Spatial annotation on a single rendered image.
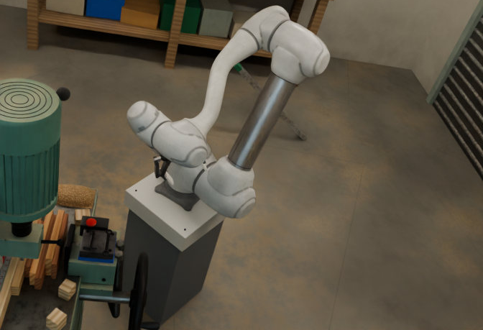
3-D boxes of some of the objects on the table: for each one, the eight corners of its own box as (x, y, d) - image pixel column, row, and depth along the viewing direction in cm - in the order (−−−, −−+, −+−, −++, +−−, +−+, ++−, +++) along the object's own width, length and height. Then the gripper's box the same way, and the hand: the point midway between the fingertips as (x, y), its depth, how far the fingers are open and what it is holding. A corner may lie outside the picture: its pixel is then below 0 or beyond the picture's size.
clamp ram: (89, 269, 161) (91, 249, 155) (63, 266, 159) (65, 246, 154) (93, 245, 168) (95, 226, 162) (69, 243, 166) (70, 223, 161)
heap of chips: (92, 208, 180) (93, 200, 177) (48, 203, 177) (48, 195, 174) (95, 190, 186) (96, 182, 184) (53, 185, 184) (54, 177, 181)
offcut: (74, 218, 175) (75, 209, 172) (88, 217, 176) (89, 208, 174) (75, 228, 171) (75, 220, 169) (90, 228, 173) (90, 219, 171)
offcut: (57, 296, 152) (58, 287, 149) (65, 287, 155) (66, 277, 152) (67, 301, 152) (68, 292, 149) (75, 292, 154) (76, 282, 152)
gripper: (195, 121, 185) (217, 154, 202) (130, 150, 187) (157, 180, 204) (200, 138, 181) (222, 170, 198) (134, 167, 183) (160, 196, 200)
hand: (187, 173), depth 200 cm, fingers open, 13 cm apart
